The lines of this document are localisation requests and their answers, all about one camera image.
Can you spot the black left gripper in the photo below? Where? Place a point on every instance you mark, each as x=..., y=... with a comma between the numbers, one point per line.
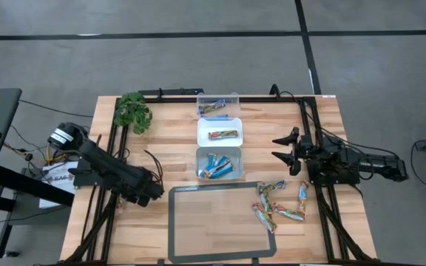
x=150, y=190

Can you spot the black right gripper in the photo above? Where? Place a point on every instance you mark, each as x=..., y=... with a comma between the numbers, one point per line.
x=295, y=162

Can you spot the purple green granola bar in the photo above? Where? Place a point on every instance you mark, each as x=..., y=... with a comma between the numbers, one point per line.
x=270, y=186
x=213, y=106

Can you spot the white green granola bar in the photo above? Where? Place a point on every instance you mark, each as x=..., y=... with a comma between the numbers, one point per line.
x=266, y=202

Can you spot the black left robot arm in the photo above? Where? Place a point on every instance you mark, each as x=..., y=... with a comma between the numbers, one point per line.
x=105, y=166

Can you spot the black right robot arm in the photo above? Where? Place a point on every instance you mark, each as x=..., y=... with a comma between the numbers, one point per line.
x=379, y=162

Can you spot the light grey plastic bin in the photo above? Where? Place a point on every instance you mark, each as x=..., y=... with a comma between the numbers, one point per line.
x=237, y=173

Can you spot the clear plastic bin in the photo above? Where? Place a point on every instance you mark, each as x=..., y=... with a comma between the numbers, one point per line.
x=232, y=111

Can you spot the white sticker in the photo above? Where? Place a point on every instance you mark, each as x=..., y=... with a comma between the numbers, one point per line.
x=329, y=96

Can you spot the translucent mat with dark border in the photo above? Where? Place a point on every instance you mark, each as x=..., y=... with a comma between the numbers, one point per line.
x=220, y=229

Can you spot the green artificial plant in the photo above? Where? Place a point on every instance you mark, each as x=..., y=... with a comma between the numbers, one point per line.
x=133, y=111

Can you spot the white plastic bin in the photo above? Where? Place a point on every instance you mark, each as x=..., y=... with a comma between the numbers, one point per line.
x=205, y=126

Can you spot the white printed sheet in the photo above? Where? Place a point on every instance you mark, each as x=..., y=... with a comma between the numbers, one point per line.
x=55, y=196

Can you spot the black desk crossbar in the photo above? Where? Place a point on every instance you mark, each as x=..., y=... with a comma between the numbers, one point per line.
x=32, y=186

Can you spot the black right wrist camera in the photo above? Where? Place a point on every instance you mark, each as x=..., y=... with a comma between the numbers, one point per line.
x=307, y=144

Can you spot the black aluminium table frame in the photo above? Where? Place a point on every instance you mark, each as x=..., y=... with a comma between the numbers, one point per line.
x=257, y=99

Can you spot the black mounting bracket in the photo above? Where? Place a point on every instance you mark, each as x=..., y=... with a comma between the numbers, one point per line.
x=172, y=91

